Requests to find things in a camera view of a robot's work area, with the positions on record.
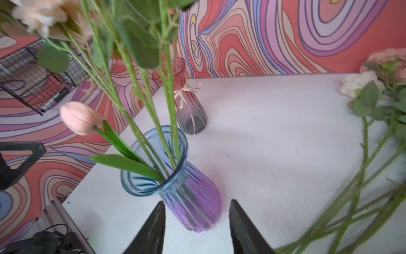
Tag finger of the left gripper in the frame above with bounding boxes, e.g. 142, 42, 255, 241
0, 142, 47, 191

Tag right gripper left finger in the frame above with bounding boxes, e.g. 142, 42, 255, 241
124, 201, 166, 254

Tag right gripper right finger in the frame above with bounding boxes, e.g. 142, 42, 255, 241
229, 199, 276, 254

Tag purple-blue glass vase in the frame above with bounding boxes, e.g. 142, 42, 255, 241
121, 129, 222, 233

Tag single pink bud stem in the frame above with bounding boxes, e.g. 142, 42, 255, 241
60, 102, 165, 183

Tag red-grey glass vase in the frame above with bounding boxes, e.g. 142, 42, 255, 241
171, 58, 208, 135

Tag large pink rose stem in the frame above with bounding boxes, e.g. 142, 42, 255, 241
111, 1, 195, 167

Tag bunch of artificial flowers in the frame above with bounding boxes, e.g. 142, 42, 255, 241
277, 48, 406, 254

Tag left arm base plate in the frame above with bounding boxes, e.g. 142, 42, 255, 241
1, 223, 87, 254

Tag left wire basket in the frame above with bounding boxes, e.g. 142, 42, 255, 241
1, 40, 88, 115

